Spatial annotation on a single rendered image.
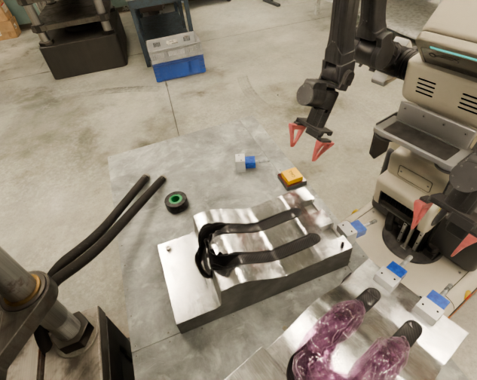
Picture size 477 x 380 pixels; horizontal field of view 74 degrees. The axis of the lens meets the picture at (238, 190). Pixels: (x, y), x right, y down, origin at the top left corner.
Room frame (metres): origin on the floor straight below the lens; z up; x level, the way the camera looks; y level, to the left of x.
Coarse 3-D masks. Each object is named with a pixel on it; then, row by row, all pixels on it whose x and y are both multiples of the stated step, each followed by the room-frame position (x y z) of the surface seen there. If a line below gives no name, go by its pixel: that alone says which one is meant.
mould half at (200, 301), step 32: (288, 224) 0.58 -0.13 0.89; (320, 224) 0.56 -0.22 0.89; (192, 256) 0.53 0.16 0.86; (288, 256) 0.47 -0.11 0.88; (320, 256) 0.46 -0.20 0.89; (192, 288) 0.43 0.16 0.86; (224, 288) 0.38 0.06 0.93; (256, 288) 0.40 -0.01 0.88; (288, 288) 0.42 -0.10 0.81; (192, 320) 0.35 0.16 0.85
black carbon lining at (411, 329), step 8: (368, 288) 0.37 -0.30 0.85; (360, 296) 0.35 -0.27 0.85; (368, 296) 0.35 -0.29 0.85; (376, 296) 0.35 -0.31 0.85; (368, 304) 0.33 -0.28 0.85; (408, 320) 0.28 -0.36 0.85; (400, 328) 0.26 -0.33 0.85; (408, 328) 0.26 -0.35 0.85; (416, 328) 0.26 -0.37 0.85; (400, 336) 0.25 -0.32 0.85; (408, 336) 0.24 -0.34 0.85; (416, 336) 0.24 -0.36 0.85; (288, 368) 0.21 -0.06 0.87; (288, 376) 0.19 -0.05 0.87
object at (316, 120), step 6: (312, 108) 0.80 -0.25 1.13; (318, 108) 0.78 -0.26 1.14; (312, 114) 0.79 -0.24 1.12; (318, 114) 0.78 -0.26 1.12; (324, 114) 0.77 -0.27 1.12; (300, 120) 0.81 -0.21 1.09; (306, 120) 0.80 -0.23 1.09; (312, 120) 0.78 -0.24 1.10; (318, 120) 0.77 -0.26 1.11; (324, 120) 0.77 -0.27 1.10; (306, 126) 0.78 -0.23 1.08; (312, 126) 0.76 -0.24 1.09; (318, 126) 0.77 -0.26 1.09; (324, 126) 0.78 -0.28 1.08; (324, 132) 0.74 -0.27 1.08; (330, 132) 0.75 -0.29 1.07
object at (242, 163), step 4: (236, 156) 0.97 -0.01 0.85; (240, 156) 0.97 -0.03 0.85; (244, 156) 0.97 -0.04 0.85; (248, 156) 0.98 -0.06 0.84; (252, 156) 0.97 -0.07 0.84; (236, 160) 0.95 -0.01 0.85; (240, 160) 0.95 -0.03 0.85; (244, 160) 0.94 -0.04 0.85; (248, 160) 0.95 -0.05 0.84; (252, 160) 0.95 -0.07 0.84; (256, 160) 0.96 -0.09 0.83; (260, 160) 0.95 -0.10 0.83; (264, 160) 0.95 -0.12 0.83; (268, 160) 0.95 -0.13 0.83; (236, 164) 0.94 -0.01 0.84; (240, 164) 0.94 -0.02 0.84; (244, 164) 0.93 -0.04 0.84; (248, 164) 0.94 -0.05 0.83; (252, 164) 0.94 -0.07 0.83; (240, 168) 0.94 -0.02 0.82; (244, 168) 0.93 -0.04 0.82; (240, 172) 0.94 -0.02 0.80
